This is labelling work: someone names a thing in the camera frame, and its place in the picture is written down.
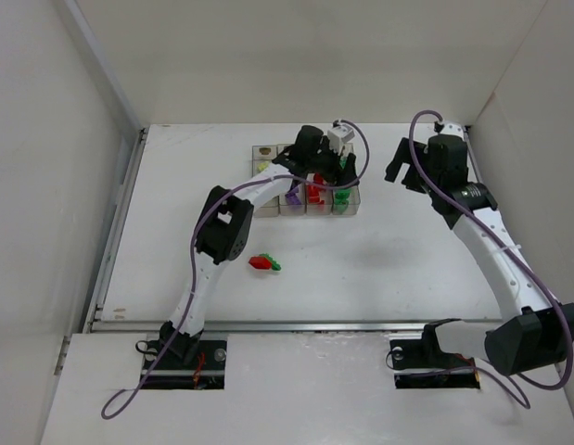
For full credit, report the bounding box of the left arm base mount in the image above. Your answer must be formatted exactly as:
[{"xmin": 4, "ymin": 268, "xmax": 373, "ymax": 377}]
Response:
[{"xmin": 134, "ymin": 339, "xmax": 227, "ymax": 372}]

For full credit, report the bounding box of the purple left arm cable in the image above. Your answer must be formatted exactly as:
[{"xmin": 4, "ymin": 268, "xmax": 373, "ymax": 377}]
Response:
[{"xmin": 100, "ymin": 119, "xmax": 371, "ymax": 421}]

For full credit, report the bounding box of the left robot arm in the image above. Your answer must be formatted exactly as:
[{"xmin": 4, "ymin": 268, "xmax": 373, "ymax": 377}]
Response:
[{"xmin": 159, "ymin": 120, "xmax": 364, "ymax": 363}]

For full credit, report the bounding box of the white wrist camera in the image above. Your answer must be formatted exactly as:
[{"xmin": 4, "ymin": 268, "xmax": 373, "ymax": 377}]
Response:
[
  {"xmin": 434, "ymin": 120, "xmax": 466, "ymax": 141},
  {"xmin": 327, "ymin": 121, "xmax": 354, "ymax": 154}
]

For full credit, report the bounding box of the purple lego block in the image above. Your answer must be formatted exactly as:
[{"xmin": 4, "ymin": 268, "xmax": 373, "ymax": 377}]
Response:
[{"xmin": 285, "ymin": 185, "xmax": 302, "ymax": 206}]

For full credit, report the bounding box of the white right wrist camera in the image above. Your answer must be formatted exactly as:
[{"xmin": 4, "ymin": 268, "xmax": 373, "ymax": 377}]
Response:
[{"xmin": 434, "ymin": 120, "xmax": 466, "ymax": 141}]

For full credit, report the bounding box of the red square lego brick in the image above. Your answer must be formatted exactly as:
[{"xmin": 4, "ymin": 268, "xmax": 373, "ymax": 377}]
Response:
[{"xmin": 313, "ymin": 173, "xmax": 325, "ymax": 184}]

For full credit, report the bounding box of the aluminium front rail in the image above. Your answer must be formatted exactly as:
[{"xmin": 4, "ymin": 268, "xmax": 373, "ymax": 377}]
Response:
[{"xmin": 91, "ymin": 319, "xmax": 531, "ymax": 333}]

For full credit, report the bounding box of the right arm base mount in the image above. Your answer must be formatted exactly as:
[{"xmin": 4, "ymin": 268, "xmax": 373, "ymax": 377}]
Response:
[{"xmin": 389, "ymin": 338, "xmax": 474, "ymax": 371}]

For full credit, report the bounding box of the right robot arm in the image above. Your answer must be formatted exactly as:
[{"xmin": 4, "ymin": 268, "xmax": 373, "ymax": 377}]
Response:
[{"xmin": 385, "ymin": 133, "xmax": 574, "ymax": 375}]

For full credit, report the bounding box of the red lego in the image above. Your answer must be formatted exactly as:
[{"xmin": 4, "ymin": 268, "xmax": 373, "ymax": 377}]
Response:
[{"xmin": 306, "ymin": 184, "xmax": 326, "ymax": 206}]

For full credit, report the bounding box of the tall red lego brick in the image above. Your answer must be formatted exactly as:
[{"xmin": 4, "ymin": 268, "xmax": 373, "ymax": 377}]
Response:
[{"xmin": 249, "ymin": 256, "xmax": 273, "ymax": 270}]

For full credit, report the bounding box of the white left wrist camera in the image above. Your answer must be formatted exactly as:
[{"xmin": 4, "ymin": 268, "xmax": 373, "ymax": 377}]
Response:
[{"xmin": 327, "ymin": 121, "xmax": 354, "ymax": 154}]

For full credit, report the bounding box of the green lego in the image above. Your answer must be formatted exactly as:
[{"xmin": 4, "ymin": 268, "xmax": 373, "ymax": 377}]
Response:
[
  {"xmin": 333, "ymin": 199, "xmax": 350, "ymax": 215},
  {"xmin": 334, "ymin": 188, "xmax": 351, "ymax": 201},
  {"xmin": 261, "ymin": 253, "xmax": 282, "ymax": 272}
]

